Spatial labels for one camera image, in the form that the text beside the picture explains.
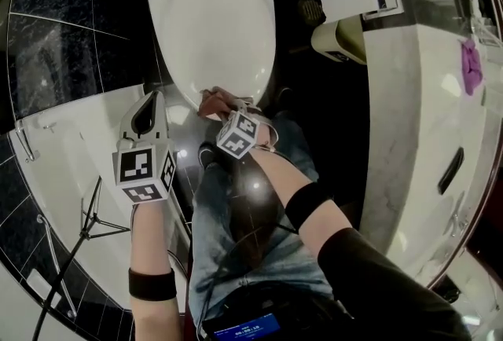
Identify black tripod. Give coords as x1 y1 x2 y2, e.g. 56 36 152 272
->
31 176 130 341

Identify white toilet lid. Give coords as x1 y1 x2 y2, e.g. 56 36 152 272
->
147 0 276 112

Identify person's right forearm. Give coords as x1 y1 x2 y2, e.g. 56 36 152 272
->
251 146 353 238

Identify black chest-mounted recorder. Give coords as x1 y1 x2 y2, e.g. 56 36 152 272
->
202 311 284 341

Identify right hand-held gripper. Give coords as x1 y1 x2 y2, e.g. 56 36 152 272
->
215 97 278 159

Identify person's left forearm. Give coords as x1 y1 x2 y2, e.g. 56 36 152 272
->
128 201 178 341

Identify round floor drain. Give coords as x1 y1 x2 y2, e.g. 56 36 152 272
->
296 0 327 24

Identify black elastic armband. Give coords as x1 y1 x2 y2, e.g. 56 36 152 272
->
285 181 335 234
128 267 177 301

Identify white bathtub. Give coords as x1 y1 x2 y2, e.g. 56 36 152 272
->
7 86 193 317

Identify purple cloth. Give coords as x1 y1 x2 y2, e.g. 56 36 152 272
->
459 38 485 97

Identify black shoe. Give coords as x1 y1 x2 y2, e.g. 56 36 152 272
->
274 86 294 107
198 142 217 170

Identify person's legs in blue jeans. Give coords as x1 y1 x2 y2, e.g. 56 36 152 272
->
188 111 335 328

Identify person's black jacket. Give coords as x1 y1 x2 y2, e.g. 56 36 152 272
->
314 227 472 341

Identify white rectangular soap dish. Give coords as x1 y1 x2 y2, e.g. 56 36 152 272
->
25 270 62 307

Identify black smartphone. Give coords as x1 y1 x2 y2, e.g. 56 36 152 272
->
438 147 465 195

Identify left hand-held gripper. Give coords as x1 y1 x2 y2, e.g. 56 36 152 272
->
112 90 177 206

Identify brown cloth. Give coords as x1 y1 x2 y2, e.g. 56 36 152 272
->
197 86 240 123

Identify beige waste bin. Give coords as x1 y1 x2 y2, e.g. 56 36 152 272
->
310 19 369 65

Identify chrome grab bar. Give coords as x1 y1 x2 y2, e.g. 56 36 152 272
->
37 214 78 319

